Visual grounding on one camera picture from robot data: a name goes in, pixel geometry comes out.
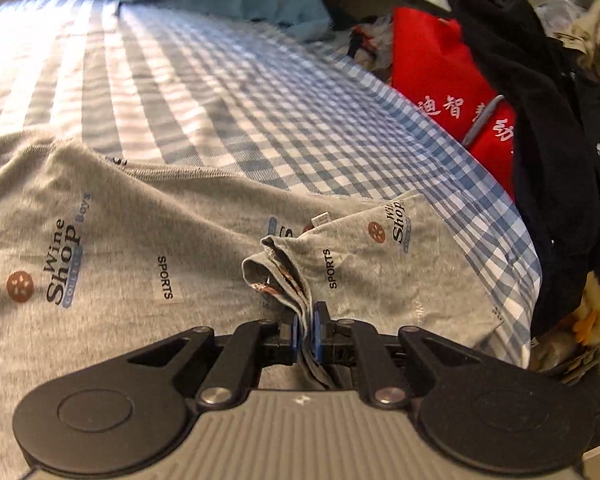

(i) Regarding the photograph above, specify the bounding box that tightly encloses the beige garment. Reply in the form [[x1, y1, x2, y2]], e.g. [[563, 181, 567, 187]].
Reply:
[[555, 0, 600, 101]]

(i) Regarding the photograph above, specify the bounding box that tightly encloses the red printed cloth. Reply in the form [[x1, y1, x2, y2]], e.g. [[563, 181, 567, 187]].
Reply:
[[389, 7, 518, 196]]

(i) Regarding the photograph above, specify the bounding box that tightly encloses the grey printed t-shirt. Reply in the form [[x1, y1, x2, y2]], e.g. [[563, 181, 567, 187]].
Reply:
[[0, 136, 506, 480]]

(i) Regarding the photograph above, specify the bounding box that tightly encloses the black garment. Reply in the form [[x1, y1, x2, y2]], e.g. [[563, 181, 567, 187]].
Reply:
[[447, 0, 600, 338]]

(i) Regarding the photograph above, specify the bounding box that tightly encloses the yellow plush toy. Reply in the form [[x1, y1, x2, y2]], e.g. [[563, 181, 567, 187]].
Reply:
[[565, 280, 600, 348]]

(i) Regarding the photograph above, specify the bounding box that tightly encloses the blue checked bed sheet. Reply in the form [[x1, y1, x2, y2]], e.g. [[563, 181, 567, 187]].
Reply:
[[0, 0, 546, 371]]

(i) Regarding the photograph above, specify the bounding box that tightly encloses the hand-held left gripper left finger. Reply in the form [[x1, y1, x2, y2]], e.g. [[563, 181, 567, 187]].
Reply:
[[111, 306, 302, 407]]

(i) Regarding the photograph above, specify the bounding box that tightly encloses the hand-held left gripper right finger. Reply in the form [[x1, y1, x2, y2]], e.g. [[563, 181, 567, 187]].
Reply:
[[312, 302, 486, 407]]

